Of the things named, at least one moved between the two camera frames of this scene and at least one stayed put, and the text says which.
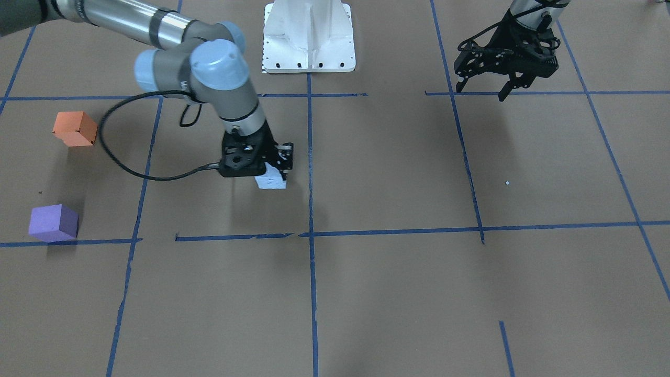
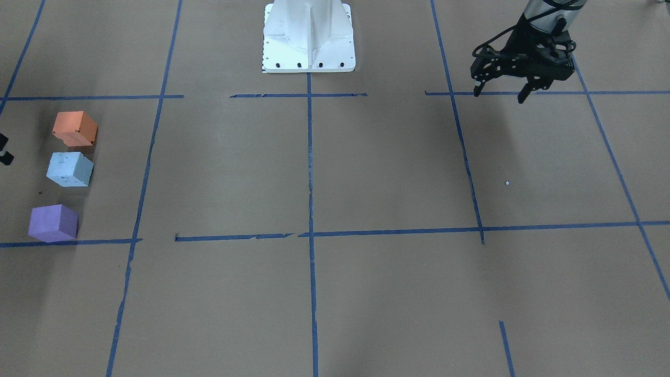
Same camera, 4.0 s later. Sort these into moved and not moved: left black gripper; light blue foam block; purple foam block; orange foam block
Moved: left black gripper; light blue foam block
Not moved: purple foam block; orange foam block
